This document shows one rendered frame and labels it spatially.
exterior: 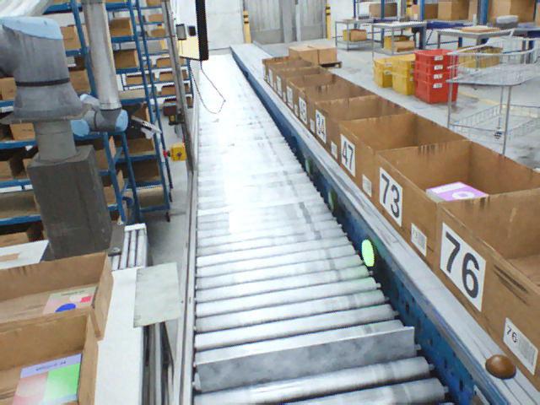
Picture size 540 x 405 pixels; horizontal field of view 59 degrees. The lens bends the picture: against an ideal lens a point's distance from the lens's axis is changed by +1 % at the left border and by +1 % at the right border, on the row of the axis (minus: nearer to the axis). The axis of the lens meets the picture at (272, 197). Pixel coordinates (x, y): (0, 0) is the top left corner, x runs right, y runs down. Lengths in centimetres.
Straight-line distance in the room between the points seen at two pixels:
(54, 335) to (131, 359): 18
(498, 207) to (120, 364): 90
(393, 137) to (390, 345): 95
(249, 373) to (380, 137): 107
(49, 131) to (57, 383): 77
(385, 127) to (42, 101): 114
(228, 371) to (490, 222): 64
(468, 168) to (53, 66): 125
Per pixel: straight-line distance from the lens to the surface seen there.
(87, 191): 162
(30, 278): 154
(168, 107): 220
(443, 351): 111
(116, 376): 116
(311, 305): 126
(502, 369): 88
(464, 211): 110
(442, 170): 151
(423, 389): 105
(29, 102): 159
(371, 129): 181
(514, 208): 116
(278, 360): 105
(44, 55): 157
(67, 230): 168
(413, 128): 187
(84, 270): 150
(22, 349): 127
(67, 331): 124
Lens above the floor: 147
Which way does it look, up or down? 22 degrees down
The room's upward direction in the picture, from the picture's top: 5 degrees counter-clockwise
